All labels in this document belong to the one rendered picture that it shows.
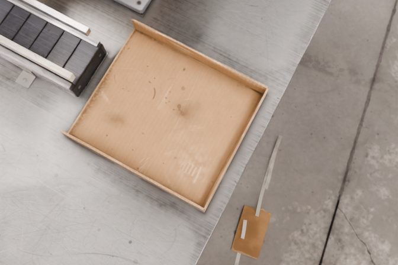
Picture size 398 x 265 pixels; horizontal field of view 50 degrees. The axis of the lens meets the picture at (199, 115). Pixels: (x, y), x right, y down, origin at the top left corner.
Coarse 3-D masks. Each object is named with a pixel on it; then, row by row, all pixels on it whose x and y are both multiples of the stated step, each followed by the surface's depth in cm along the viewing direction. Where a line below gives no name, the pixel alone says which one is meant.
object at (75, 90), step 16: (16, 0) 84; (48, 16) 83; (64, 32) 84; (0, 48) 82; (16, 64) 85; (32, 64) 81; (96, 64) 85; (48, 80) 84; (64, 80) 80; (80, 80) 81
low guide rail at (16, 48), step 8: (0, 40) 78; (8, 40) 78; (8, 48) 79; (16, 48) 78; (24, 48) 78; (24, 56) 79; (32, 56) 77; (40, 56) 77; (40, 64) 78; (48, 64) 77; (56, 64) 77; (56, 72) 77; (64, 72) 76; (72, 80) 78
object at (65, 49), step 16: (0, 0) 84; (0, 16) 83; (16, 16) 83; (32, 16) 83; (0, 32) 82; (16, 32) 82; (32, 32) 82; (48, 32) 82; (32, 48) 81; (48, 48) 81; (64, 48) 81; (80, 48) 82; (96, 48) 82; (64, 64) 81; (80, 64) 81
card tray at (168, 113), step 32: (128, 64) 86; (160, 64) 86; (192, 64) 86; (96, 96) 84; (128, 96) 84; (160, 96) 84; (192, 96) 84; (224, 96) 84; (256, 96) 84; (96, 128) 82; (128, 128) 82; (160, 128) 82; (192, 128) 83; (224, 128) 83; (128, 160) 81; (160, 160) 81; (192, 160) 81; (224, 160) 81; (192, 192) 79
